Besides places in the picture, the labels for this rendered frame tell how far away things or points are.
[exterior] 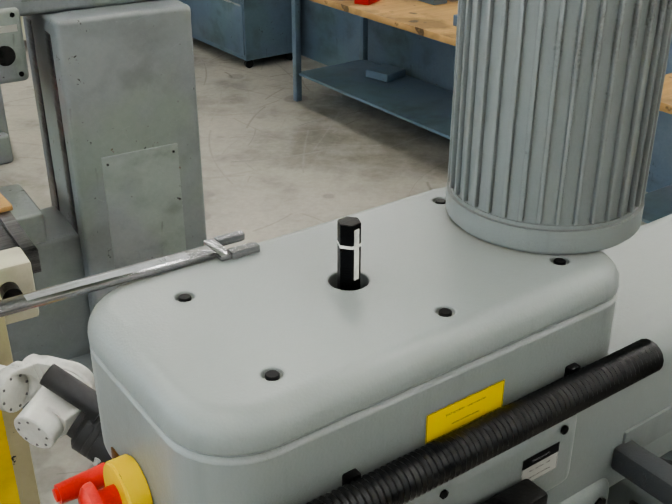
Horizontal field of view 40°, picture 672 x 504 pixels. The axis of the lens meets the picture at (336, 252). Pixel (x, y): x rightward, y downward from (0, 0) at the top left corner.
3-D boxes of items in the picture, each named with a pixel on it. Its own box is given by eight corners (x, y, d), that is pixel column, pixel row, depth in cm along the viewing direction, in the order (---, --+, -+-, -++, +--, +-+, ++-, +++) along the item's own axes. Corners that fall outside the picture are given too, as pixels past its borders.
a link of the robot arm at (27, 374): (70, 437, 134) (-2, 418, 139) (104, 393, 140) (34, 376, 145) (56, 407, 130) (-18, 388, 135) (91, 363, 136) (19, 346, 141)
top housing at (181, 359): (216, 612, 70) (202, 446, 63) (84, 435, 89) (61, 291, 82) (619, 397, 95) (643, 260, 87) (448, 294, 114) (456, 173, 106)
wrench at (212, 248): (3, 323, 77) (1, 315, 77) (-10, 303, 80) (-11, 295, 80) (260, 251, 89) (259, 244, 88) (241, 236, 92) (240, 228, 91)
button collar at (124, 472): (135, 544, 77) (128, 488, 74) (106, 503, 81) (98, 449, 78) (157, 534, 78) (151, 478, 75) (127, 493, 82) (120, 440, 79)
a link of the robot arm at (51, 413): (74, 476, 134) (8, 434, 134) (114, 422, 142) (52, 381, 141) (91, 445, 126) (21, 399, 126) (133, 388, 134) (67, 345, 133)
